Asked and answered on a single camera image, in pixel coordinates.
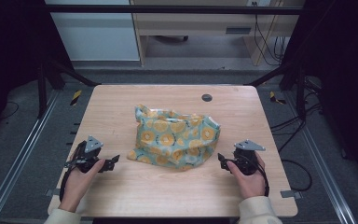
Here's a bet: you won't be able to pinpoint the aluminium floor rail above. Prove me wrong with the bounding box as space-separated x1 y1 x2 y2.
0 90 61 224
283 91 358 224

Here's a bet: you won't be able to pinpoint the black floor cable bundle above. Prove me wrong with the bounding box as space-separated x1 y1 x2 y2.
269 92 324 154

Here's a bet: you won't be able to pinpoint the black horizontal frame bar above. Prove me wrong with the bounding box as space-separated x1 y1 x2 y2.
42 4 306 16

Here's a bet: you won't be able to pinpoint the person's left hand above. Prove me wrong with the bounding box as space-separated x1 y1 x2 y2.
58 158 106 214

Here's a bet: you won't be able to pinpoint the black hanging desk cables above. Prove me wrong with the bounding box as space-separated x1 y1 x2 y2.
253 1 289 67

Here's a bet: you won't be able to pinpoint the yellow black striped tape marker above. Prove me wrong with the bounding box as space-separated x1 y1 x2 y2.
70 90 83 106
268 91 287 105

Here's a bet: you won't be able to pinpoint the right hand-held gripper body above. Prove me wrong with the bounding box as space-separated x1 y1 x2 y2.
226 138 267 176

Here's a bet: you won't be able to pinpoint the light wooden desk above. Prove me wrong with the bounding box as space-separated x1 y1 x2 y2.
130 0 306 67

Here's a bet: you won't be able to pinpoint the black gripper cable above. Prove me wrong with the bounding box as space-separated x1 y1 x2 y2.
58 141 88 203
243 153 270 198

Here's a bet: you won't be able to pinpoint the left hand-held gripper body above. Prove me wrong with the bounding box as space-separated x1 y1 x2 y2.
63 134 107 174

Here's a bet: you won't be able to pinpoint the white cabinet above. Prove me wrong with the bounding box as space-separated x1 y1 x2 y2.
44 0 142 62

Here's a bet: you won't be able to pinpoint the grey metal table bracket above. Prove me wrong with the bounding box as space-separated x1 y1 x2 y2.
44 188 61 198
280 189 303 200

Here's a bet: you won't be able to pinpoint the teal cloth with orange circles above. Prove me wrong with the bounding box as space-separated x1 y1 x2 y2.
126 104 222 172

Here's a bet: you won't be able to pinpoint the black floor cable loop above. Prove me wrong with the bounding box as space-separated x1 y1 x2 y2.
280 159 313 192

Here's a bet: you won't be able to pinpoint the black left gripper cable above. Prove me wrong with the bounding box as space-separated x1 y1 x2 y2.
58 141 88 203

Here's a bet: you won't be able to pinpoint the black metal stand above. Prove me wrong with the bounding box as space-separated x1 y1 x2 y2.
247 60 310 121
36 57 102 119

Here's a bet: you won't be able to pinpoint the person's right hand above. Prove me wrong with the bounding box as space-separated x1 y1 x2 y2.
226 151 269 200

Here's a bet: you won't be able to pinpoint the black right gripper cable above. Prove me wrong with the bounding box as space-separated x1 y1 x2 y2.
243 153 270 198

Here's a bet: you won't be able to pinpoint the thin black floor cable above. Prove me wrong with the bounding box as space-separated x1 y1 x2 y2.
0 100 21 121

